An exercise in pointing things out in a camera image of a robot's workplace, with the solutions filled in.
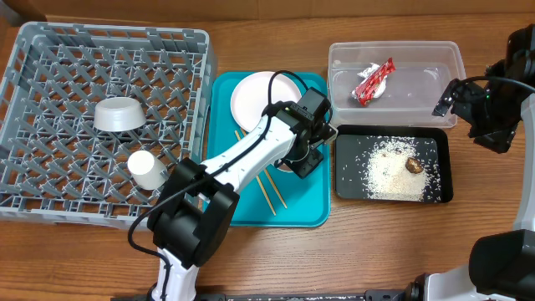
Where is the pink small bowl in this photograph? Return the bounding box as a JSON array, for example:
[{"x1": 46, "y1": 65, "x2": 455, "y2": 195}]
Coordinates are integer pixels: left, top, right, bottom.
[{"x1": 277, "y1": 164, "x2": 292, "y2": 172}]

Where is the wooden chopstick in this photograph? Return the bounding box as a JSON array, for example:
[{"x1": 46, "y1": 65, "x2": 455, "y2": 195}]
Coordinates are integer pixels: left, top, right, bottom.
[
  {"x1": 240, "y1": 128, "x2": 288, "y2": 209},
  {"x1": 234, "y1": 130, "x2": 277, "y2": 216}
]

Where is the brown food chunk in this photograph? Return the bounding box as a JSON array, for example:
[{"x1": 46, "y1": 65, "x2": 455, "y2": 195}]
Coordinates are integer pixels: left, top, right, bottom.
[{"x1": 405, "y1": 157, "x2": 424, "y2": 174}]

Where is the red snack wrapper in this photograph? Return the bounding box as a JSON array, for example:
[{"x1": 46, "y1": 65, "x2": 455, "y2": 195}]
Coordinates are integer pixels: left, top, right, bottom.
[{"x1": 351, "y1": 58, "x2": 396, "y2": 106}]

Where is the large white plate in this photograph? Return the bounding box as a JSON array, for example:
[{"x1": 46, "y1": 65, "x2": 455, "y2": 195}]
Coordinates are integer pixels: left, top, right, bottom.
[{"x1": 231, "y1": 71, "x2": 302, "y2": 132}]

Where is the pile of rice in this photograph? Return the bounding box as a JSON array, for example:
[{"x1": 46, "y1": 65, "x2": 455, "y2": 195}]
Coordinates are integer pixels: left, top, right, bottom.
[{"x1": 340, "y1": 136, "x2": 442, "y2": 202}]

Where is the white paper cup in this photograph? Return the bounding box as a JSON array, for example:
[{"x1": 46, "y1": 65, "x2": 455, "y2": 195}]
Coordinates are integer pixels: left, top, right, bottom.
[{"x1": 127, "y1": 150, "x2": 166, "y2": 191}]

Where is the grey bowl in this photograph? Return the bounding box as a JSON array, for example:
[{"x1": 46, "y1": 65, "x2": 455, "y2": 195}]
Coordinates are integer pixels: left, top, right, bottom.
[{"x1": 94, "y1": 97, "x2": 146, "y2": 132}]

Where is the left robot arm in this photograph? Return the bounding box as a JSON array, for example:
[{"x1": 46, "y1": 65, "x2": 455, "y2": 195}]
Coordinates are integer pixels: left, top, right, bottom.
[{"x1": 147, "y1": 101, "x2": 329, "y2": 300}]

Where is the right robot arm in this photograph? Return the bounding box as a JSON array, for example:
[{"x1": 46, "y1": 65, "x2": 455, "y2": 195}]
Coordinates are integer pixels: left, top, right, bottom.
[{"x1": 400, "y1": 25, "x2": 534, "y2": 301}]

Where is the black waste tray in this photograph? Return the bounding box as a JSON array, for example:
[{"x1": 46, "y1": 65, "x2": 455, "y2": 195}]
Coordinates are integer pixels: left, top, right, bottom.
[{"x1": 334, "y1": 125, "x2": 453, "y2": 203}]

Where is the grey dishwasher rack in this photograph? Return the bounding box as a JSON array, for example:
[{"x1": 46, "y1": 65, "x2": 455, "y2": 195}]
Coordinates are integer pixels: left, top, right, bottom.
[{"x1": 1, "y1": 22, "x2": 217, "y2": 229}]

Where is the teal plastic tray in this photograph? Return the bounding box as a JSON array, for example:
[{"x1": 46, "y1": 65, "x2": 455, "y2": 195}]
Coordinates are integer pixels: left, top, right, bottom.
[{"x1": 206, "y1": 72, "x2": 331, "y2": 227}]

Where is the clear plastic bin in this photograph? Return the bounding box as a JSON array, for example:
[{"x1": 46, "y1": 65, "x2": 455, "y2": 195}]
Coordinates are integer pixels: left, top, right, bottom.
[{"x1": 328, "y1": 41, "x2": 466, "y2": 128}]

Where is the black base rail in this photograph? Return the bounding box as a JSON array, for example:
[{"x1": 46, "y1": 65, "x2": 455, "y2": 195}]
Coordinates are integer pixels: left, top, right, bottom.
[{"x1": 110, "y1": 288, "x2": 419, "y2": 301}]

